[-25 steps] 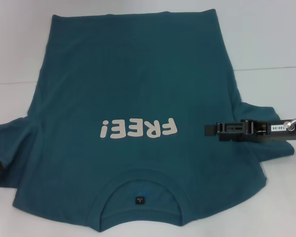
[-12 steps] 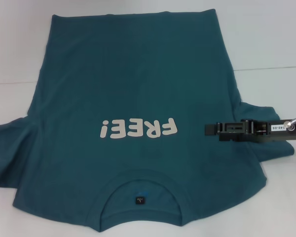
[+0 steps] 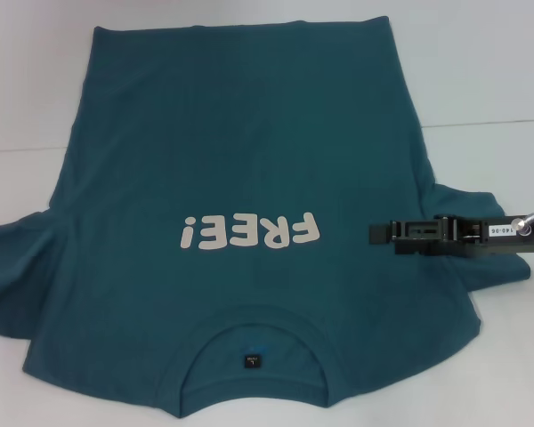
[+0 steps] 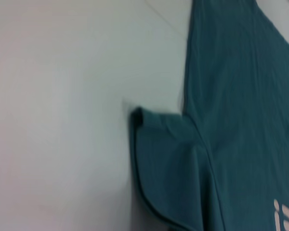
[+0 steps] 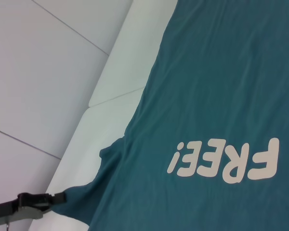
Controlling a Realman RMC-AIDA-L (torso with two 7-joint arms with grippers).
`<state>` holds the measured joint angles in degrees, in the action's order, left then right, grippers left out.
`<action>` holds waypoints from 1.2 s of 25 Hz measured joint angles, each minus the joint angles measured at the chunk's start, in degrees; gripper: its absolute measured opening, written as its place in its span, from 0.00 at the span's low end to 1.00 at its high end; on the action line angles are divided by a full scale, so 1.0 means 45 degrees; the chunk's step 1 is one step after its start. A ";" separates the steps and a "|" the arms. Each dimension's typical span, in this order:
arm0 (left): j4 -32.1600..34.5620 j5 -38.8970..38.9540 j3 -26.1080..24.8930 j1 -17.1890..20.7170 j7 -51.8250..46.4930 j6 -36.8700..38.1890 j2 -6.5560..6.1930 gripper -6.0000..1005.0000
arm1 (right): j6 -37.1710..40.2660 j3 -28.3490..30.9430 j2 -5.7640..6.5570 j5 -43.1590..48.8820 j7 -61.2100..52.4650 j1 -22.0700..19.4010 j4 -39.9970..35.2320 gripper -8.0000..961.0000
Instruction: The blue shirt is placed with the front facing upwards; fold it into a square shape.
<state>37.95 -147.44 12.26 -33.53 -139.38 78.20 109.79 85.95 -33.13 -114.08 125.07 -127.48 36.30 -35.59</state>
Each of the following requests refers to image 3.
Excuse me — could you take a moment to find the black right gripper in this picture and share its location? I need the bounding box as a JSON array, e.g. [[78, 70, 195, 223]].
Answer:
[[368, 213, 534, 258]]

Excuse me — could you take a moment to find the teal FREE print t-shirt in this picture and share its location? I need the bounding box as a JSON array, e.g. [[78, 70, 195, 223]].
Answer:
[[0, 15, 531, 395]]

